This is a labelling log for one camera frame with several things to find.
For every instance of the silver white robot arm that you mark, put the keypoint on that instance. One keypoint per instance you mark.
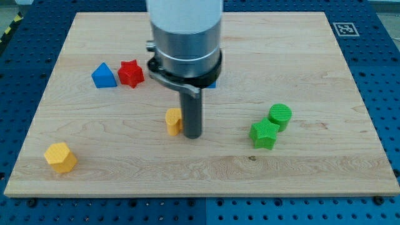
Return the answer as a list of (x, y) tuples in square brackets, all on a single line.
[(187, 52)]

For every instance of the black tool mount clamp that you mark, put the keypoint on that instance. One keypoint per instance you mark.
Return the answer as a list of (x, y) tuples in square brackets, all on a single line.
[(187, 85)]

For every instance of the yellow hexagon block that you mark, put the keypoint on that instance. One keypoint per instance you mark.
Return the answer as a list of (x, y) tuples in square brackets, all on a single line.
[(60, 157)]

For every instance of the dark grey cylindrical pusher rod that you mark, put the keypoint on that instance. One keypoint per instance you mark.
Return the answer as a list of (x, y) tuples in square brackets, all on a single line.
[(192, 116)]

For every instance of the blue block behind arm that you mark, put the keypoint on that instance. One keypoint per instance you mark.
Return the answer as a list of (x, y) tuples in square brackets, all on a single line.
[(212, 85)]

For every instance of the green cylinder block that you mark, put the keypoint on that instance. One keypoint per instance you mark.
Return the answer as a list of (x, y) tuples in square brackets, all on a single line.
[(280, 114)]

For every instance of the blue pentagon block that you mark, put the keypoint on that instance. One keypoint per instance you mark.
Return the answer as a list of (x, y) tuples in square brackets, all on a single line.
[(103, 77)]

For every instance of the red star block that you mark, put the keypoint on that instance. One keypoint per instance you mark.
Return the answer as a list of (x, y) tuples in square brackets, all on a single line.
[(130, 73)]

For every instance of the white fiducial marker tag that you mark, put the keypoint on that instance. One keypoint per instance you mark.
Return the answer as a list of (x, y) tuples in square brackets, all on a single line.
[(345, 29)]

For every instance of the green star block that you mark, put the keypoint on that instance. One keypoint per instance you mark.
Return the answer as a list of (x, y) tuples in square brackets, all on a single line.
[(264, 134)]

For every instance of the yellow heart block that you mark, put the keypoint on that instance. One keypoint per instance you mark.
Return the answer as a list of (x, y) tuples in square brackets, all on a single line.
[(173, 119)]

